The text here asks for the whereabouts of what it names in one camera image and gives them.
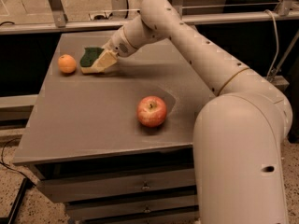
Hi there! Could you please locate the black flat floor object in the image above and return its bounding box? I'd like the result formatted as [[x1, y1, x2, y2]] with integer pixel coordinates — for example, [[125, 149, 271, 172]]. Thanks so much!
[[0, 178, 28, 224]]

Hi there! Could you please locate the red apple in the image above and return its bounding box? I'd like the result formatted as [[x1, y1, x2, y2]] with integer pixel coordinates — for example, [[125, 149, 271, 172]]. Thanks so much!
[[136, 96, 167, 128]]

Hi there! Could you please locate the top grey drawer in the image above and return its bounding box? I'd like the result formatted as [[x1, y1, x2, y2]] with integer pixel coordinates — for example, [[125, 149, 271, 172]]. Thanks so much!
[[37, 168, 195, 203]]

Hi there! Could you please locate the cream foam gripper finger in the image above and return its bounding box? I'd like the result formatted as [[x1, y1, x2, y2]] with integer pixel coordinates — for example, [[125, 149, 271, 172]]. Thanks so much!
[[92, 49, 118, 73]]

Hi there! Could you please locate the metal frame rail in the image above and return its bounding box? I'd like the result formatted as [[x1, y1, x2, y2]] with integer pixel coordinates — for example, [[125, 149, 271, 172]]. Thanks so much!
[[0, 0, 299, 34]]

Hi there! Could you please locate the grey drawer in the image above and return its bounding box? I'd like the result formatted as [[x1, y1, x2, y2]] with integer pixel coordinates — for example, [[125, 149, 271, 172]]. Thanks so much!
[[37, 168, 195, 203], [84, 207, 199, 224], [66, 192, 198, 220]]

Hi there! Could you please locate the bottom grey drawer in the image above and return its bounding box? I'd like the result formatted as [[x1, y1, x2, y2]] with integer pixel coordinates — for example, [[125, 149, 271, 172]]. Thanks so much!
[[84, 207, 199, 224]]

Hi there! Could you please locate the orange fruit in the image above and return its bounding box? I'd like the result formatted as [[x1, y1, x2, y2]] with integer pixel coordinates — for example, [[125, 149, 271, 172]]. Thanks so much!
[[58, 54, 77, 74]]

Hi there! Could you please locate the black floor cable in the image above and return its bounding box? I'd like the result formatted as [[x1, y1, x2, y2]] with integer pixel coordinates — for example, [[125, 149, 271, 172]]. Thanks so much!
[[0, 137, 30, 179]]

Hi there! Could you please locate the green and yellow sponge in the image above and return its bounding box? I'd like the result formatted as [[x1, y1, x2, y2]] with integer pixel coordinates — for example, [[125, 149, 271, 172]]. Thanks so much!
[[79, 47, 104, 74]]

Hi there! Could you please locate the white power strip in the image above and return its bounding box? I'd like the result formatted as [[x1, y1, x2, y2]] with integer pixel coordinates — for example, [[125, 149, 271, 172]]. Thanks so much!
[[89, 12, 112, 21]]

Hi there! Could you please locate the grey drawer cabinet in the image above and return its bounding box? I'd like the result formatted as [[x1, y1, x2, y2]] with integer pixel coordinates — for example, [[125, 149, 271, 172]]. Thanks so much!
[[12, 30, 216, 224]]

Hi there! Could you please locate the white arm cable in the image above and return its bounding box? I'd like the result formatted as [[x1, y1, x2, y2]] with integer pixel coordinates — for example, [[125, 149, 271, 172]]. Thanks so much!
[[264, 8, 280, 77]]

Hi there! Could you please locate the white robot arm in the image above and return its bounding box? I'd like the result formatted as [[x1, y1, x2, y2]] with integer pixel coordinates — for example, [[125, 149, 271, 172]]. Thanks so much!
[[93, 0, 292, 224]]

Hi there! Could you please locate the middle grey drawer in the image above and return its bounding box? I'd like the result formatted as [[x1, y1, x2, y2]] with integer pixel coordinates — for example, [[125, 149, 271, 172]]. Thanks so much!
[[66, 192, 198, 220]]

